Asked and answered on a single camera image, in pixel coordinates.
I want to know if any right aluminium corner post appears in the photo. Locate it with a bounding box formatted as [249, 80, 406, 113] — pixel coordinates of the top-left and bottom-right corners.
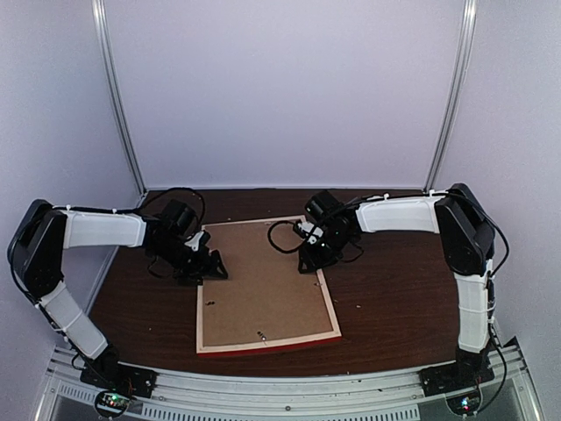
[423, 0, 479, 192]

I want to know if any aluminium corner post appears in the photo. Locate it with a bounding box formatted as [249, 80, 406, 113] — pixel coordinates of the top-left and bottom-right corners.
[423, 0, 479, 192]
[91, 0, 147, 196]

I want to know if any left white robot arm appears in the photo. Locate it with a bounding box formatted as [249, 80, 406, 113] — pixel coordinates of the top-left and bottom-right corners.
[7, 199, 228, 389]

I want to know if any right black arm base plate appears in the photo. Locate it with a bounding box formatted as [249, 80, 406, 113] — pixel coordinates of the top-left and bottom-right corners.
[419, 361, 495, 396]

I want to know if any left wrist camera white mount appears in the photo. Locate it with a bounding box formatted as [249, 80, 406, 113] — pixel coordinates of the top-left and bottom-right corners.
[184, 230, 211, 253]

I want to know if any left aluminium corner post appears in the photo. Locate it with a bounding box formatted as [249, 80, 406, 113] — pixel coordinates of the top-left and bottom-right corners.
[91, 0, 147, 196]

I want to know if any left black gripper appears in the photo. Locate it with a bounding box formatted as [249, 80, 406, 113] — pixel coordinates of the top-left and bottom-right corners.
[151, 237, 227, 285]

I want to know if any black cable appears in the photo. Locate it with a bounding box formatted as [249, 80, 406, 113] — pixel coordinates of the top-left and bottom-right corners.
[266, 218, 365, 264]
[126, 187, 207, 280]

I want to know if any brown backing board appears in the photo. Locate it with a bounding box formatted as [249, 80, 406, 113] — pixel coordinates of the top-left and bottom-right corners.
[200, 218, 335, 346]

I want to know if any left black cable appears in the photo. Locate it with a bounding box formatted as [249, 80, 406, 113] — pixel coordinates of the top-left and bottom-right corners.
[126, 187, 207, 280]

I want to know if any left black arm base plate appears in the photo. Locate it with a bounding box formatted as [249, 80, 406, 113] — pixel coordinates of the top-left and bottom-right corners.
[80, 363, 157, 398]

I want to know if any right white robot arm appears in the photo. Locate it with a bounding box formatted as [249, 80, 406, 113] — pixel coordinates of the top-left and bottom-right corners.
[294, 183, 495, 388]

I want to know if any aluminium front rail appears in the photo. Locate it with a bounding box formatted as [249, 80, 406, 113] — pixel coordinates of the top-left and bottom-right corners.
[31, 358, 546, 420]

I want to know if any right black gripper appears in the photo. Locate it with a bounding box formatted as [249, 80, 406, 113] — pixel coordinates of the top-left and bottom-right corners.
[302, 227, 354, 273]

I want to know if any wooden picture frame red edge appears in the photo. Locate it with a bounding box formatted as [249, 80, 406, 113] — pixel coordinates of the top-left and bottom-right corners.
[195, 213, 343, 357]

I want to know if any right black cable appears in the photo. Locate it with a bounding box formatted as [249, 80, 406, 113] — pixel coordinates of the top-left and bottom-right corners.
[266, 218, 365, 264]

